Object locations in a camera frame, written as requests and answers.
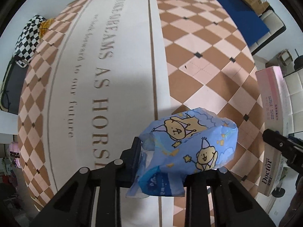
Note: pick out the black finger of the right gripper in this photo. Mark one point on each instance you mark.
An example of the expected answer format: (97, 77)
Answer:
(290, 148)

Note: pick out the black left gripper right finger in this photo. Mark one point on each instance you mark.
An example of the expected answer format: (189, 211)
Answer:
(233, 205)

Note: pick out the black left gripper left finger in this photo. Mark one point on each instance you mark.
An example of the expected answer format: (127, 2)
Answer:
(92, 197)

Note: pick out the pink toothpaste box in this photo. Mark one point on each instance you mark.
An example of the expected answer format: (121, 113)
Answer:
(277, 115)

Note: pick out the blue cartoon tissue pack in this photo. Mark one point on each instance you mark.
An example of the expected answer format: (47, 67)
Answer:
(179, 145)

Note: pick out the white sofa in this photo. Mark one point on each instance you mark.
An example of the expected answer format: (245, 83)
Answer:
(290, 67)

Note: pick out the pink suitcase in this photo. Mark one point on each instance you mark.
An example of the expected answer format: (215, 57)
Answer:
(13, 153)

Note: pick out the blue mat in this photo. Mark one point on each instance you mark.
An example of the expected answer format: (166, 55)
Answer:
(248, 23)

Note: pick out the black folding cot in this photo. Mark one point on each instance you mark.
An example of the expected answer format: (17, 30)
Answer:
(12, 85)

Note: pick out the checkered tablecloth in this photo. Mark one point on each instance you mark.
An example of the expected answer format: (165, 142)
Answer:
(106, 69)

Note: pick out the black white checkered cloth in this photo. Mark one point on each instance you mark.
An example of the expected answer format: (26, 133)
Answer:
(28, 41)

